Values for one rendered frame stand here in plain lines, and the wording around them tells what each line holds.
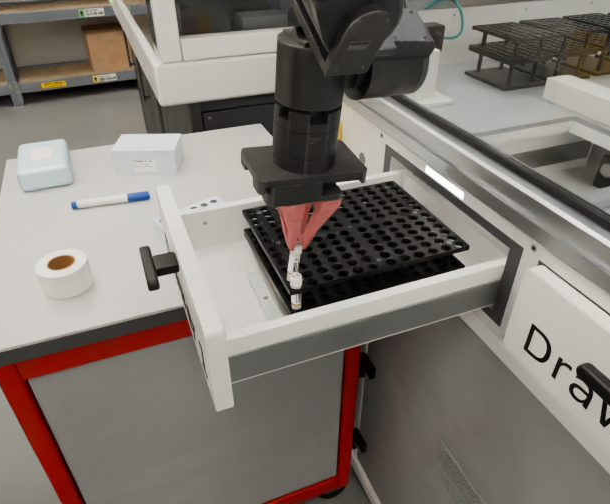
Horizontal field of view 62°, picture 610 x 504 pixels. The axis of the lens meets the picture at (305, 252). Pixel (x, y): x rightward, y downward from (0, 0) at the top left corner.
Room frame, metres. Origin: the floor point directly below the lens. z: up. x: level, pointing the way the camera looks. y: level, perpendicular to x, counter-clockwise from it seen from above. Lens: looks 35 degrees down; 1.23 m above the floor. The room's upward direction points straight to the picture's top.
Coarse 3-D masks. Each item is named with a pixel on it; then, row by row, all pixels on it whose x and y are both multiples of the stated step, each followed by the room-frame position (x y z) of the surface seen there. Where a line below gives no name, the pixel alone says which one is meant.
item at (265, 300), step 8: (256, 272) 0.50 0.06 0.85; (248, 280) 0.49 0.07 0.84; (256, 280) 0.48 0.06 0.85; (256, 288) 0.47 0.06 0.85; (264, 288) 0.47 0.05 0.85; (256, 296) 0.46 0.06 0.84; (264, 296) 0.45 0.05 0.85; (264, 304) 0.44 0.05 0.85; (272, 304) 0.44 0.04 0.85; (264, 312) 0.43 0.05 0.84; (272, 312) 0.42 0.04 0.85
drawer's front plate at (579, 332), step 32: (544, 288) 0.38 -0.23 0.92; (512, 320) 0.40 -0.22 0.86; (544, 320) 0.37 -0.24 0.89; (576, 320) 0.34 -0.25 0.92; (608, 320) 0.33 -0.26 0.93; (512, 352) 0.39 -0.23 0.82; (544, 352) 0.36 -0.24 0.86; (576, 352) 0.33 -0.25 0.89; (608, 352) 0.31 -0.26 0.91; (544, 384) 0.34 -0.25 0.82; (576, 416) 0.31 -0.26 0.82; (608, 416) 0.28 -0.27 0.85; (608, 448) 0.27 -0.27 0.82
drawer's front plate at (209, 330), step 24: (168, 192) 0.56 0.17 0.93; (168, 216) 0.50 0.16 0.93; (168, 240) 0.51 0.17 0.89; (192, 264) 0.41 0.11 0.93; (192, 288) 0.37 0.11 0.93; (192, 312) 0.38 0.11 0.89; (216, 312) 0.34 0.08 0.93; (216, 336) 0.31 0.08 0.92; (216, 360) 0.31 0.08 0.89; (216, 384) 0.31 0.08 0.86; (216, 408) 0.31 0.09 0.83
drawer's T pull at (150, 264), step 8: (144, 248) 0.46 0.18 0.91; (144, 256) 0.44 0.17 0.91; (160, 256) 0.44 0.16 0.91; (168, 256) 0.44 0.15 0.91; (144, 264) 0.43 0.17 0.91; (152, 264) 0.43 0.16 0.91; (160, 264) 0.43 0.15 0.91; (168, 264) 0.43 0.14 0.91; (176, 264) 0.43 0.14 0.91; (144, 272) 0.42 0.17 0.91; (152, 272) 0.42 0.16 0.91; (160, 272) 0.42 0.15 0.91; (168, 272) 0.43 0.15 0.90; (176, 272) 0.43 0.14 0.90; (152, 280) 0.40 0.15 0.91; (152, 288) 0.40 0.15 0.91
